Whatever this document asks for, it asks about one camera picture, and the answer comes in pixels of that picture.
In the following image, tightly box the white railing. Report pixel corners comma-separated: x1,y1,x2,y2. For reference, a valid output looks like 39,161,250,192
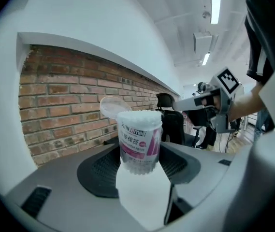
240,112,259,133

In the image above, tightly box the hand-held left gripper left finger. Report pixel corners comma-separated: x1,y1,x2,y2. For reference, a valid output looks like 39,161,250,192
4,143,153,232

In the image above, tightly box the person's right hand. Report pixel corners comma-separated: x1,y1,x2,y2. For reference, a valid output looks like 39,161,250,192
201,95,222,110

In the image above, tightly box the person's black clothing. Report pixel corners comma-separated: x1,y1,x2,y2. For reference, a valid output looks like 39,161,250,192
233,0,275,85

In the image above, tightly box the person's right forearm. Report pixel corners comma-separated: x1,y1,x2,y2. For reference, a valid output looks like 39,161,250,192
228,82,269,122

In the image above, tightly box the black office chair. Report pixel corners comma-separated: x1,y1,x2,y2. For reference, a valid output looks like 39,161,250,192
156,93,201,148

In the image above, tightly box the white ceiling unit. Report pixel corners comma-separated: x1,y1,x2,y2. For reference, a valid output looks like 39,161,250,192
193,31,219,55

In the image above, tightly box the small white cylinder object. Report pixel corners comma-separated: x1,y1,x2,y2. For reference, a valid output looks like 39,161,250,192
100,96,163,176

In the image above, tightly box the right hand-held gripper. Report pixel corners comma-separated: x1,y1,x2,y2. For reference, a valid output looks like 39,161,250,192
172,67,246,134

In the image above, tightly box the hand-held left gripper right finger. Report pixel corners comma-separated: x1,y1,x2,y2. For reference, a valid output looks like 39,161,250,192
160,141,236,232

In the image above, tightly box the black metal box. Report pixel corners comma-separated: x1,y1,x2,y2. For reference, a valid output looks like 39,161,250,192
103,136,120,146

